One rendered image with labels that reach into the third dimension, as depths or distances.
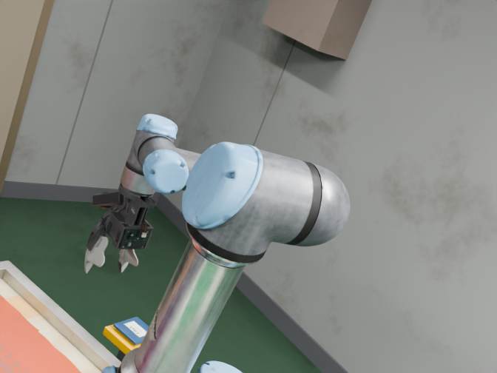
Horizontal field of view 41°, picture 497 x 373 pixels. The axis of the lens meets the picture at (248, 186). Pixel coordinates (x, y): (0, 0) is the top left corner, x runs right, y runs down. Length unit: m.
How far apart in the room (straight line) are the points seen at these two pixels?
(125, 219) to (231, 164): 0.58
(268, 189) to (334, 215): 0.11
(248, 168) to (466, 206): 2.83
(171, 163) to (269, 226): 0.38
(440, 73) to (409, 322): 1.37
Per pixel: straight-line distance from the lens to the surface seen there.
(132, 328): 2.02
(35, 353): 1.85
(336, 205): 0.87
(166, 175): 1.18
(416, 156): 3.76
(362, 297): 3.96
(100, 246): 1.39
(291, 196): 0.83
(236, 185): 0.80
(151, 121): 1.28
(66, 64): 4.63
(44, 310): 1.98
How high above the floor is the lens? 2.05
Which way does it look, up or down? 18 degrees down
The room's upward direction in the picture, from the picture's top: 22 degrees clockwise
